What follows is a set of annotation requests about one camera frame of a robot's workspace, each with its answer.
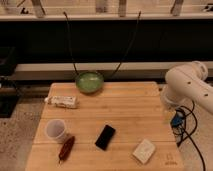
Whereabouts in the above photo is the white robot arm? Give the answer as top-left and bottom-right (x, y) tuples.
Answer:
(160, 61), (213, 124)

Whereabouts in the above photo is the blue connector box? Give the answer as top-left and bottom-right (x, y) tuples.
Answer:
(170, 113), (185, 127)

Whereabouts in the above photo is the white rectangular box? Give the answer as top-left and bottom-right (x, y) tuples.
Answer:
(133, 139), (156, 164)

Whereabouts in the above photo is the black rectangular phone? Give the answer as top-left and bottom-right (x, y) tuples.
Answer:
(95, 125), (115, 150)

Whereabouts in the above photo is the green bowl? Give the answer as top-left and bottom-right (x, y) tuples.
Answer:
(75, 71), (104, 94)

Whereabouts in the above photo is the white tube with label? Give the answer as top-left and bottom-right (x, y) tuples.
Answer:
(44, 96), (77, 109)

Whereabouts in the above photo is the brown sausage-shaped object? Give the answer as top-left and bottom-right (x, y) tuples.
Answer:
(58, 136), (75, 162)

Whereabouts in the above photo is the translucent plastic cup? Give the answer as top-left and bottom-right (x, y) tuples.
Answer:
(45, 119), (67, 143)

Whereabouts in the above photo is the black box at left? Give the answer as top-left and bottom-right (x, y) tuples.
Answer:
(0, 47), (17, 76)

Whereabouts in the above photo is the black floor cable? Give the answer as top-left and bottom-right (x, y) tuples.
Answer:
(173, 99), (208, 171)

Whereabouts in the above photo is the black hanging cable loop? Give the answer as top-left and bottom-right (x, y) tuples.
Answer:
(62, 10), (142, 78)

